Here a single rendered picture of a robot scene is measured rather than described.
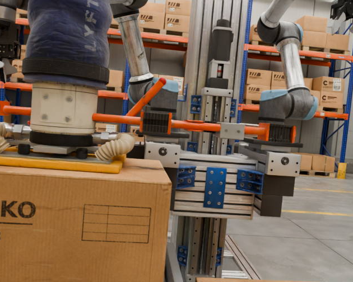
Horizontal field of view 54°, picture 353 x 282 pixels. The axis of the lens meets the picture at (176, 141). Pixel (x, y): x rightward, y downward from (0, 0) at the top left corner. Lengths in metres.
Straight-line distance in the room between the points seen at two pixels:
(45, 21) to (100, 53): 0.15
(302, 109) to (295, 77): 0.17
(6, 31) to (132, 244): 0.85
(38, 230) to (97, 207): 0.13
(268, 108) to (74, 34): 0.96
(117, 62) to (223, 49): 8.00
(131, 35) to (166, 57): 8.02
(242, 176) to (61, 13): 0.99
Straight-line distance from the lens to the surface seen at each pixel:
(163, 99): 1.49
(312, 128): 10.59
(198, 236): 1.71
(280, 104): 1.60
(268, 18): 1.79
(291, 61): 1.80
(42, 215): 0.83
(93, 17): 0.95
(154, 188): 0.79
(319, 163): 9.31
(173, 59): 9.59
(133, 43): 1.58
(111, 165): 0.85
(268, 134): 1.00
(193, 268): 1.75
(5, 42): 1.31
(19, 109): 1.00
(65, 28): 0.92
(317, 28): 9.41
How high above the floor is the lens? 1.09
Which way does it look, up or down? 3 degrees down
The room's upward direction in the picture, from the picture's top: 5 degrees clockwise
